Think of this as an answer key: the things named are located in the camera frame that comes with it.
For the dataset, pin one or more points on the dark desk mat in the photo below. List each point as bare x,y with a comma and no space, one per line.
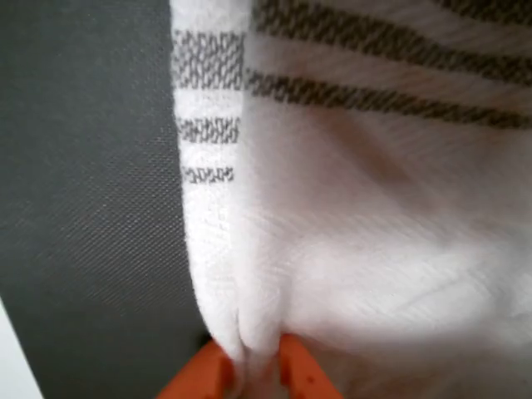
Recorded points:
83,166

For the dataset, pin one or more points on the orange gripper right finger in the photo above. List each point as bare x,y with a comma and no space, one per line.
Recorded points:
301,374

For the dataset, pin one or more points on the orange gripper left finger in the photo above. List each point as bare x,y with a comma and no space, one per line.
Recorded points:
199,374

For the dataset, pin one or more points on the white towel with grey stripes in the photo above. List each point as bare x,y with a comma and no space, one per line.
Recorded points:
353,208

